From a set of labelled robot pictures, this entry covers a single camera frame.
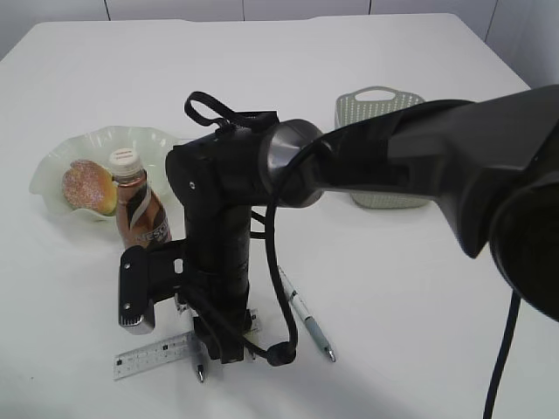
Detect pale green plastic basket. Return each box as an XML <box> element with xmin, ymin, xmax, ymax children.
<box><xmin>335</xmin><ymin>86</ymin><xmax>428</xmax><ymax>210</ymax></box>

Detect pale green wavy plate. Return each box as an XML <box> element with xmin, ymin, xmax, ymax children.
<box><xmin>29</xmin><ymin>126</ymin><xmax>180</xmax><ymax>222</ymax></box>

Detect blue white pen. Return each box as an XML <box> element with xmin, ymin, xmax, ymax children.
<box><xmin>278</xmin><ymin>266</ymin><xmax>337</xmax><ymax>363</ymax></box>

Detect brown coffee bottle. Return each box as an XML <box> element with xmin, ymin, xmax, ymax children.
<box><xmin>108</xmin><ymin>148</ymin><xmax>172</xmax><ymax>250</ymax></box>

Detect grey grip pen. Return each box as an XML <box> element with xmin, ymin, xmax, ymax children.
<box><xmin>191</xmin><ymin>353</ymin><xmax>205</xmax><ymax>383</ymax></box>

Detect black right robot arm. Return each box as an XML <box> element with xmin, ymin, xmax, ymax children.
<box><xmin>165</xmin><ymin>85</ymin><xmax>558</xmax><ymax>366</ymax></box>

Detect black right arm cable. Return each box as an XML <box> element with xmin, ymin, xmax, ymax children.
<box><xmin>183</xmin><ymin>91</ymin><xmax>521</xmax><ymax>419</ymax></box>

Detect transparent plastic ruler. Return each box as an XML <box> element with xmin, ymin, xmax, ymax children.
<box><xmin>113</xmin><ymin>307</ymin><xmax>261</xmax><ymax>381</ymax></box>

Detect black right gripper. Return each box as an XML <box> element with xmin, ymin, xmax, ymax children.
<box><xmin>175</xmin><ymin>273</ymin><xmax>252</xmax><ymax>364</ymax></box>

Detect sugared bread roll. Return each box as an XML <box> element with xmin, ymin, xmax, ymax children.
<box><xmin>62</xmin><ymin>160</ymin><xmax>117</xmax><ymax>216</ymax></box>

